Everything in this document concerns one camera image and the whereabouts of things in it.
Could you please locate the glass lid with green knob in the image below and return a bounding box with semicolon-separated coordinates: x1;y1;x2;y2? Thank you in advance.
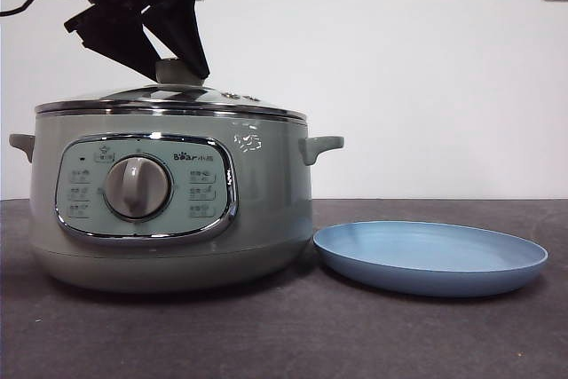
34;58;308;125

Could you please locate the blue plate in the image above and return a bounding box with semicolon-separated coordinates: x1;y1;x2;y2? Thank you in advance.
312;220;549;298

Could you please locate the pale green electric steamer pot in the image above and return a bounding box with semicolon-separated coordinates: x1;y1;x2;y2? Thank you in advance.
8;106;345;295

